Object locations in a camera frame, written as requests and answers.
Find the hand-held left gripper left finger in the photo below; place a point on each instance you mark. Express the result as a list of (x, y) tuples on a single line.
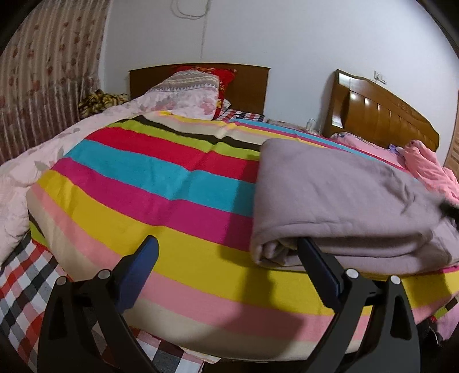
[(138, 272)]

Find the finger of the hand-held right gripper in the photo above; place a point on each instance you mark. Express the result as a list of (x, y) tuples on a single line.
[(450, 211)]

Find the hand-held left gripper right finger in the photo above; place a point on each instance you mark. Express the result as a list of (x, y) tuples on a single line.
[(321, 272)]

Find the purple fleece pants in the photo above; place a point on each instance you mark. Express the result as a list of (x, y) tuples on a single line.
[(340, 201)]

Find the pink garment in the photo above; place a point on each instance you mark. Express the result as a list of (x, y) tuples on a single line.
[(430, 168)]

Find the light wooden wardrobe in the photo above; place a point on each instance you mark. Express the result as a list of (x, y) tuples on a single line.
[(453, 143)]

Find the small purple cloth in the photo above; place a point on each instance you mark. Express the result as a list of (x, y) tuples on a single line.
[(394, 149)]

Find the rainbow striped blanket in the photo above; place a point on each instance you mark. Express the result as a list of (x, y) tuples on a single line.
[(161, 186)]

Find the pink bed sheet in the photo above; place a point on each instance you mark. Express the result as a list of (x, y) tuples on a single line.
[(362, 145)]

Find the plaid bed sheet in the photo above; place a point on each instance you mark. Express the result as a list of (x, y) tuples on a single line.
[(21, 287)]

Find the glossy padded wooden headboard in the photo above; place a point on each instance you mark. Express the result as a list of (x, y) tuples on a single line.
[(376, 114)]

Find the pale floral quilt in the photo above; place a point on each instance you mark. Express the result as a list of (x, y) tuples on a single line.
[(21, 186)]

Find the nightstand with floral cover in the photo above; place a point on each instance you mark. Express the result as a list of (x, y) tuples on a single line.
[(287, 125)]

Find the tiger pattern blanket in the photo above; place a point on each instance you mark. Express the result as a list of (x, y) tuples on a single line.
[(100, 102)]

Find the plain dark wooden headboard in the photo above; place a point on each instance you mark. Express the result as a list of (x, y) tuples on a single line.
[(247, 89)]

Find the red patterned pillow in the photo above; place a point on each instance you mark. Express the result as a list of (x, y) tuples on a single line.
[(224, 82)]

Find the floral striped curtain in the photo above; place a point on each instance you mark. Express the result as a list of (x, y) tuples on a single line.
[(46, 71)]

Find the white wall socket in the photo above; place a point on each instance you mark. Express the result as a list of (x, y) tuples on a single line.
[(379, 76)]

